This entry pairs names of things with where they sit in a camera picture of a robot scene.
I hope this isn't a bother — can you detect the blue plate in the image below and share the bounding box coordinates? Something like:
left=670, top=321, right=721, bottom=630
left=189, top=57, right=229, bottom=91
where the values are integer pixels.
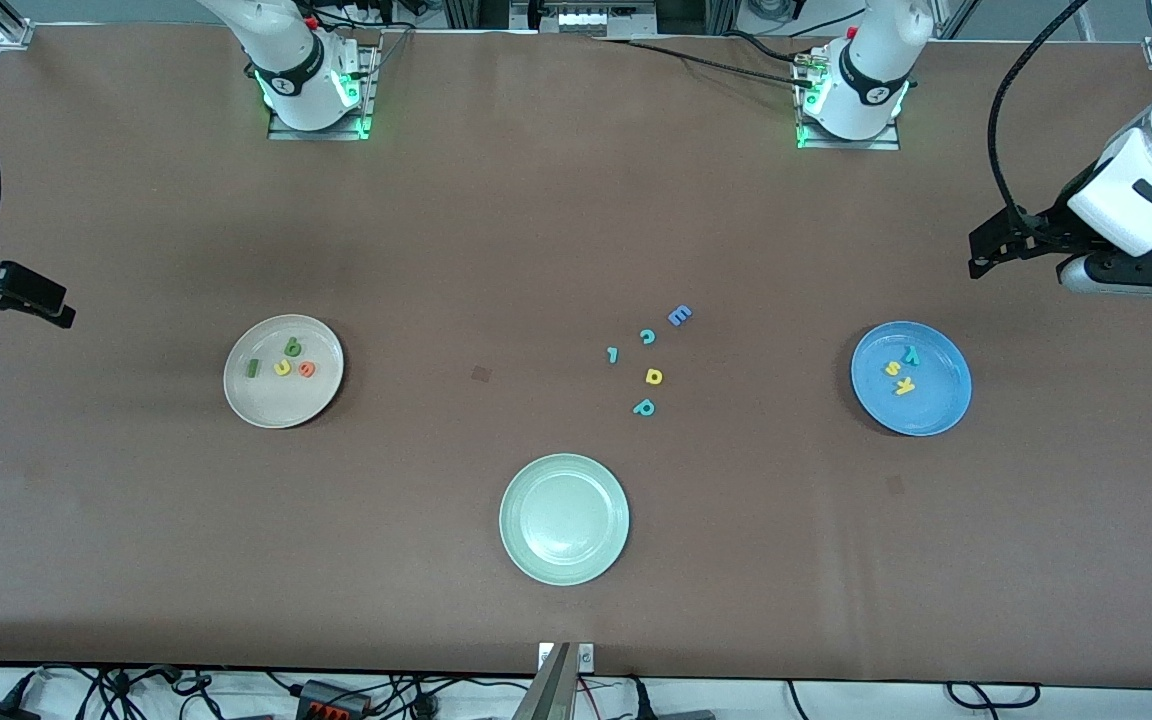
left=850, top=320, right=973, bottom=438

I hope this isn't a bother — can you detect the beige brown plate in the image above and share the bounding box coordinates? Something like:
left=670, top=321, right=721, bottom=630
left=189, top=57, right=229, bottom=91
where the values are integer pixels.
left=223, top=314, right=346, bottom=430

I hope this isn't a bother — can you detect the grey control box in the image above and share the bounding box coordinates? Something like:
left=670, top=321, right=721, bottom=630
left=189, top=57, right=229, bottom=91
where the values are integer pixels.
left=536, top=0, right=659, bottom=39

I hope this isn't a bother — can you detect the black orange power strip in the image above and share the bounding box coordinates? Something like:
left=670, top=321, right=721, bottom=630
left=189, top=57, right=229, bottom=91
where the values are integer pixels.
left=296, top=680, right=372, bottom=720

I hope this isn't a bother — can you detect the pale green plate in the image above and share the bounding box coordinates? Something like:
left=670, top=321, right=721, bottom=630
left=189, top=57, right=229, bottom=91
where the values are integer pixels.
left=499, top=453, right=631, bottom=587

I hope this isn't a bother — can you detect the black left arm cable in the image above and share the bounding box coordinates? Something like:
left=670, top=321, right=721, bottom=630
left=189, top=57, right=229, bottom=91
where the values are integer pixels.
left=986, top=0, right=1087, bottom=226

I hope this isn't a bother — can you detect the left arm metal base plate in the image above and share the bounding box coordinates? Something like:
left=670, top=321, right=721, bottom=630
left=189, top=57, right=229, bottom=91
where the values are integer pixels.
left=796, top=45, right=902, bottom=152

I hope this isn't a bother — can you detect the black cable on table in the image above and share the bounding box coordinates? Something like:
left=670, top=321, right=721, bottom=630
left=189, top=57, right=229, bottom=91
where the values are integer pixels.
left=626, top=38, right=815, bottom=89

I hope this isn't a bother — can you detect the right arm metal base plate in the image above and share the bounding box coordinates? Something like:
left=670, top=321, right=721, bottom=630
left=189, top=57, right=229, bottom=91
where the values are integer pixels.
left=267, top=35, right=382, bottom=141

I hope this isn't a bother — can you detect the black looped floor cable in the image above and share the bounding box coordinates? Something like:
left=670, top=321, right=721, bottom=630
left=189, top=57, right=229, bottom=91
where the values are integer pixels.
left=946, top=682, right=1042, bottom=711

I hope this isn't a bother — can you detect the grey metal mount post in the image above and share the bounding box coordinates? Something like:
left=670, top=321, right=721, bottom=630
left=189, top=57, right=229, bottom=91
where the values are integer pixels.
left=514, top=642, right=597, bottom=720

